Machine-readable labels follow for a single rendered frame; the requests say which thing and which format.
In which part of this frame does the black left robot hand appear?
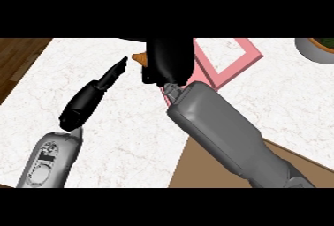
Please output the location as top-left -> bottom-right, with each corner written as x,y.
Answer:
58,56 -> 129,132

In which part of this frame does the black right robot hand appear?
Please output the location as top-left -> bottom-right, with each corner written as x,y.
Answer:
119,37 -> 195,87

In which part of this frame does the brown croissant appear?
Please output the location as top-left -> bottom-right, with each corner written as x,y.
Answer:
130,52 -> 150,66

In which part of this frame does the pink tray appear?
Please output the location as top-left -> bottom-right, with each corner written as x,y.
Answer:
160,37 -> 265,108

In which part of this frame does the brown cardboard box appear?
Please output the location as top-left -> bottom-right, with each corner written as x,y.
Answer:
169,135 -> 334,189

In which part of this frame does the grey plant pot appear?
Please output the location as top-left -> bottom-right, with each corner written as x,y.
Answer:
294,37 -> 334,65

